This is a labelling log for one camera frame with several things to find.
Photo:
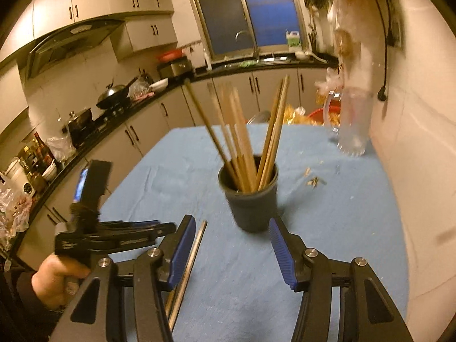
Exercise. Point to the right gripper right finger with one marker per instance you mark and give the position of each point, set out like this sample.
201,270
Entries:
367,312

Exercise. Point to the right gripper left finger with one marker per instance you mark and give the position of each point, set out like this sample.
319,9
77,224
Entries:
97,311

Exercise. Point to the wooden chopstick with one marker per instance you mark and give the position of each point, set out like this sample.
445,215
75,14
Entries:
242,172
243,137
228,135
228,114
273,149
175,298
208,126
263,160

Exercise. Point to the black utensil holder cup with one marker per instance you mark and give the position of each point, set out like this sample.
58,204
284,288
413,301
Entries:
251,211

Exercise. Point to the person left hand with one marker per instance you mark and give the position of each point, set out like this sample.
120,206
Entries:
48,283

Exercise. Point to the sauce bottle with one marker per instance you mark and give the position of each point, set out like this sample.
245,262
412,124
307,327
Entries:
46,153

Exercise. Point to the plastic bag on counter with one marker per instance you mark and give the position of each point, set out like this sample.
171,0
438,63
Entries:
62,148

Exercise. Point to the black cooking pot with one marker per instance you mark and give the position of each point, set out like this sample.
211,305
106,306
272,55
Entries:
78,122

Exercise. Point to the blue towel table cloth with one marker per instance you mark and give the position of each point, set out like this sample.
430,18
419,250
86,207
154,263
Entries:
342,206

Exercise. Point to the black wok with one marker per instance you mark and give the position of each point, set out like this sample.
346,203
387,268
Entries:
114,95

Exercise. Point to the white bowl on counter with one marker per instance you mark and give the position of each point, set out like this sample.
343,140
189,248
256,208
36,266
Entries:
159,86

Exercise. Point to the steel toaster box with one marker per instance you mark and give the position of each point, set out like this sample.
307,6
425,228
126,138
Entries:
175,68

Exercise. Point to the range hood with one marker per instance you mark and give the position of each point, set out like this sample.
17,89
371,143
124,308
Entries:
67,42

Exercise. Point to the red basket on toaster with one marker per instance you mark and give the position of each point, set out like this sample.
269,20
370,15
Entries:
170,55

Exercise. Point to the clear glass pitcher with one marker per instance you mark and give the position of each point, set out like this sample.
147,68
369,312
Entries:
352,135

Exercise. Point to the red plastic basin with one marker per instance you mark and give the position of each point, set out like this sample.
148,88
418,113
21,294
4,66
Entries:
317,116

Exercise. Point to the yellow plastic bag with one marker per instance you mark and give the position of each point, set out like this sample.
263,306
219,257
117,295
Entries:
297,116

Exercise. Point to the metal steamer pan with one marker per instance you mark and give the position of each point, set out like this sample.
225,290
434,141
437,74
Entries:
260,118

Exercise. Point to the sink faucet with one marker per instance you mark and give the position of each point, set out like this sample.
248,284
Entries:
246,42

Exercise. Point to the green detergent bottle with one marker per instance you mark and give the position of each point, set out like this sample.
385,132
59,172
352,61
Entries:
294,42

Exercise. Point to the window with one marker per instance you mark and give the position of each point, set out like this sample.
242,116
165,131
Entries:
268,20

